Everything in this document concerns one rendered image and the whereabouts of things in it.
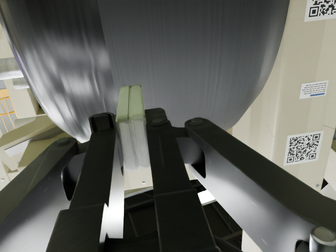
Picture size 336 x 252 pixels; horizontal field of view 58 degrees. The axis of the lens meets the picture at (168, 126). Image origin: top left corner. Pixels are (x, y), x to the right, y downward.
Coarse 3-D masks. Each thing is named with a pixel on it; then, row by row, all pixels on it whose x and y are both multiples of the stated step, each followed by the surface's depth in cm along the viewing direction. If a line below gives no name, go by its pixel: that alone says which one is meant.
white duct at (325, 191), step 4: (328, 184) 121; (324, 188) 122; (328, 188) 120; (332, 188) 118; (320, 192) 122; (324, 192) 120; (328, 192) 119; (332, 192) 117; (328, 196) 118; (332, 196) 117
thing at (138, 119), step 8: (136, 88) 20; (136, 96) 18; (136, 104) 17; (136, 112) 16; (144, 112) 16; (136, 120) 15; (144, 120) 15; (136, 128) 15; (144, 128) 15; (136, 136) 15; (144, 136) 15; (136, 144) 16; (144, 144) 15; (136, 152) 16; (144, 152) 16; (144, 160) 16; (144, 168) 16
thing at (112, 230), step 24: (96, 120) 14; (96, 144) 13; (96, 168) 11; (120, 168) 14; (96, 192) 10; (120, 192) 12; (72, 216) 8; (96, 216) 8; (120, 216) 11; (72, 240) 7; (96, 240) 7
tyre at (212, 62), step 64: (0, 0) 26; (64, 0) 24; (128, 0) 25; (192, 0) 26; (256, 0) 27; (64, 64) 28; (128, 64) 28; (192, 64) 29; (256, 64) 31; (64, 128) 38
